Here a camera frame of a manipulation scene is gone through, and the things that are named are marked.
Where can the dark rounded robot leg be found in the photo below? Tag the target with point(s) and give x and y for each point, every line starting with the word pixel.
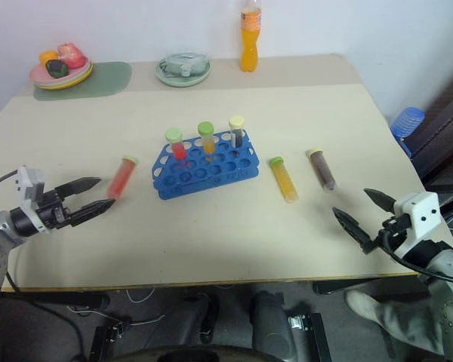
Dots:
pixel 273 328
pixel 188 328

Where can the stack of coloured plates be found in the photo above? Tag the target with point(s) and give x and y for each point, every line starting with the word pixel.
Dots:
pixel 62 75

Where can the pink toy fruit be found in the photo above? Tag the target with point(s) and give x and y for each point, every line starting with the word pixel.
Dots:
pixel 70 55

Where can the green placemat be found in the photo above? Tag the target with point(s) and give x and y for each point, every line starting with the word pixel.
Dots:
pixel 98 81

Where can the blue test tube rack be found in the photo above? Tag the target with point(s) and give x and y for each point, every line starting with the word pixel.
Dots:
pixel 205 167

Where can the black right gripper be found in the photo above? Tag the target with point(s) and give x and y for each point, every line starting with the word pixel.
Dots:
pixel 386 233

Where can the orange soda bottle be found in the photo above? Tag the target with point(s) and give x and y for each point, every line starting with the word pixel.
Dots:
pixel 250 37

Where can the grey-green folded cloth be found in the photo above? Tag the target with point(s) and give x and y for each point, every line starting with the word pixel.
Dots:
pixel 183 63

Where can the dark toy vegetable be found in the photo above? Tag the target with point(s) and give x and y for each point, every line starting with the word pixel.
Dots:
pixel 56 68

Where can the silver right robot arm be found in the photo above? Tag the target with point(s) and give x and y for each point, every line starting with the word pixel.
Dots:
pixel 439 286

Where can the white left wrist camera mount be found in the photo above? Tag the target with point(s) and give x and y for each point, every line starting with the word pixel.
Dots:
pixel 30 184

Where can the black metal bracket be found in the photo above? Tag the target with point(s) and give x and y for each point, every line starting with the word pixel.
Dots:
pixel 105 337
pixel 311 335

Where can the green plate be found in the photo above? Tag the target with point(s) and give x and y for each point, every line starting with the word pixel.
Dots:
pixel 183 73

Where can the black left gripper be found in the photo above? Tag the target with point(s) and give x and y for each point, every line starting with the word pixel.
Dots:
pixel 52 211

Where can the blue water jug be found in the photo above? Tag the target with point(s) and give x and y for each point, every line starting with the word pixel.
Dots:
pixel 407 124

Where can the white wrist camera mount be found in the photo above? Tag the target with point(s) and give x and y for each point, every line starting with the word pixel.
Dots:
pixel 418 218
pixel 30 184

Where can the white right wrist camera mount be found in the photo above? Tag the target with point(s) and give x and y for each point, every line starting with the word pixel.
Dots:
pixel 418 218

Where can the orange toy fruit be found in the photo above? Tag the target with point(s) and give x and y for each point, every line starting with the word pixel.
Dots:
pixel 48 57

